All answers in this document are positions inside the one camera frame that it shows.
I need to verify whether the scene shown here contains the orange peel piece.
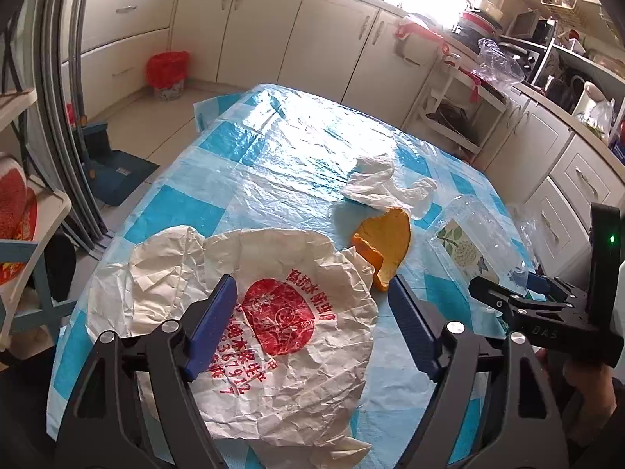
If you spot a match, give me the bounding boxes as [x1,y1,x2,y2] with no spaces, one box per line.
[351,208,411,291]

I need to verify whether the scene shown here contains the red plastic bag on handle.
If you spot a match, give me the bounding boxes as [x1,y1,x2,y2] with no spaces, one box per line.
[394,21,450,58]

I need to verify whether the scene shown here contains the red trash bin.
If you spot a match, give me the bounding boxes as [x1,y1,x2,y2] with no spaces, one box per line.
[146,51,189,100]

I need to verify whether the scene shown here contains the white red printed paper bag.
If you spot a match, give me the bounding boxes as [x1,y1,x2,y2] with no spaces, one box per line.
[86,226,378,468]

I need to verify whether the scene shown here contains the clear packet with leaf print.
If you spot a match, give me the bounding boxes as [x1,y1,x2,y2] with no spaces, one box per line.
[426,196,530,297]

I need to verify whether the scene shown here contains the blue checkered plastic tablecloth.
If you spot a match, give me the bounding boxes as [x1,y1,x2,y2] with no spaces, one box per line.
[46,85,534,468]

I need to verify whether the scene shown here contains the white shelf rack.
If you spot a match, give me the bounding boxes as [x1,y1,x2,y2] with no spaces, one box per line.
[403,61,509,163]

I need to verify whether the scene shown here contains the person's right hand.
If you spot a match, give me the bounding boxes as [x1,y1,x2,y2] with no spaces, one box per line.
[536,348,616,446]

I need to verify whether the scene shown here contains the white blue wooden shelf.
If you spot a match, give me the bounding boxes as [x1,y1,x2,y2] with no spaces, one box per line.
[0,87,80,353]

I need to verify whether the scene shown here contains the blue dustpan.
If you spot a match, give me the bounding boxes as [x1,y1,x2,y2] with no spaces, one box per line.
[83,123,159,206]

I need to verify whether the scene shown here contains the clear plastic bag on counter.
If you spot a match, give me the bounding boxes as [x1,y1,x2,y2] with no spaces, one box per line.
[473,38,524,89]

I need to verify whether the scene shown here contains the crumpled tissue far side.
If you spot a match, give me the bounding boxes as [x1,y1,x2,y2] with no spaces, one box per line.
[341,155,439,220]

